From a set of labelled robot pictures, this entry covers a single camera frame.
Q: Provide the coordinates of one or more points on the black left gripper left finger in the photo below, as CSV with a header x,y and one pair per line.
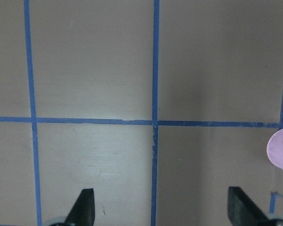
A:
x,y
82,212

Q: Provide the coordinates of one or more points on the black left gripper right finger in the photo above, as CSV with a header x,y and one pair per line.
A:
x,y
242,211

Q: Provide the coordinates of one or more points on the pink mesh cup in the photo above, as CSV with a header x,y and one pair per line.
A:
x,y
274,149

